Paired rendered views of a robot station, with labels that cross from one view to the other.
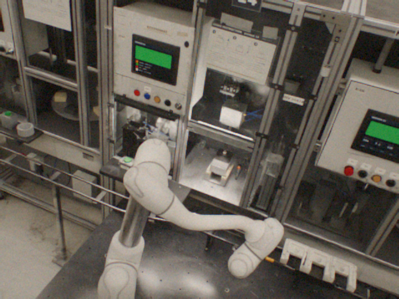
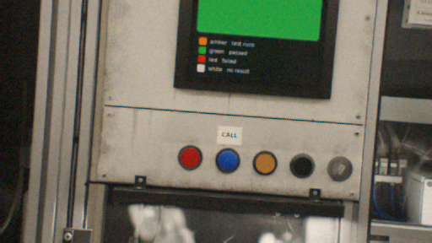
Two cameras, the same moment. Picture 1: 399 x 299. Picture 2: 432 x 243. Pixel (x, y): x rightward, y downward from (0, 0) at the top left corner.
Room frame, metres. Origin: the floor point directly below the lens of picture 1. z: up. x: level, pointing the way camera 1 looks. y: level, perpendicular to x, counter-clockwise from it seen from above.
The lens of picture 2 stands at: (0.38, 0.78, 1.56)
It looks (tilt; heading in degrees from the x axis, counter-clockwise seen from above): 3 degrees down; 340
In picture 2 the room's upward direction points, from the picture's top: 4 degrees clockwise
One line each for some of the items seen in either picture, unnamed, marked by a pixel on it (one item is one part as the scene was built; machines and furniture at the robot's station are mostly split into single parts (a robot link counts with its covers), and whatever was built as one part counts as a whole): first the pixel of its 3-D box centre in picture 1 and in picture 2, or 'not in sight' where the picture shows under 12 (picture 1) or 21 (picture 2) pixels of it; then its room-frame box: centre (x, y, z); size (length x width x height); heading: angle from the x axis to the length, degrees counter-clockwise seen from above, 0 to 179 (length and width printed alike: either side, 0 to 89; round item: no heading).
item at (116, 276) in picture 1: (116, 289); not in sight; (0.94, 0.25, 0.85); 0.18 x 0.16 x 0.22; 5
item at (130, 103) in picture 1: (145, 106); (229, 195); (1.66, 0.30, 1.37); 0.36 x 0.04 x 0.04; 73
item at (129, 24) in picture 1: (161, 56); (234, 49); (1.79, 0.26, 1.60); 0.42 x 0.29 x 0.46; 73
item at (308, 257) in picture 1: (317, 266); not in sight; (1.24, -0.70, 0.84); 0.36 x 0.14 x 0.10; 73
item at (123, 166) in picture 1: (128, 167); not in sight; (1.62, 0.37, 0.97); 0.08 x 0.08 x 0.12; 73
